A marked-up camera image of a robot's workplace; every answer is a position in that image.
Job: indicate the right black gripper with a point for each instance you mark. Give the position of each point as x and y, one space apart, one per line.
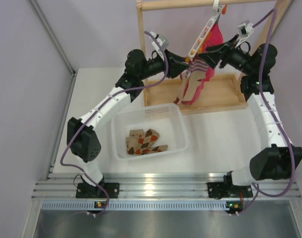
214 54

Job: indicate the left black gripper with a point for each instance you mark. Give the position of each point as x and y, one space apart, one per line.
174 64

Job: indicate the striped beige maroon sock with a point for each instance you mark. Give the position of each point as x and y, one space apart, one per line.
196 76

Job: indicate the white plastic clip hanger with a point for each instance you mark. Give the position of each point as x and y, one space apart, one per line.
206 32

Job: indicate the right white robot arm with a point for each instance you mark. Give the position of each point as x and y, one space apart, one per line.
278 157

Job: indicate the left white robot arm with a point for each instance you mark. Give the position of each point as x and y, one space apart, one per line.
82 139

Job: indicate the wooden drying rack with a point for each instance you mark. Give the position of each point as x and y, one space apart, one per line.
221 93

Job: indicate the orange upper clothespin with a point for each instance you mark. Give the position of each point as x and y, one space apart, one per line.
224 9

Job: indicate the white plastic basket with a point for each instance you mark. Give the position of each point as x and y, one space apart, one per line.
166 119

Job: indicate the argyle beige brown sock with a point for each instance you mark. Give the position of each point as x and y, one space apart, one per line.
137 142

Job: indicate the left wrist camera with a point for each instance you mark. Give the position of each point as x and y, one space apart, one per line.
161 40

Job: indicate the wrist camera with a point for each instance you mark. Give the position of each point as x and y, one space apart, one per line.
161 40
245 31

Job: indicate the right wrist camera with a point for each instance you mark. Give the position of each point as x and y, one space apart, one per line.
245 31

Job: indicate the aluminium mounting rail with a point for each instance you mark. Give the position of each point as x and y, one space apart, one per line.
160 192

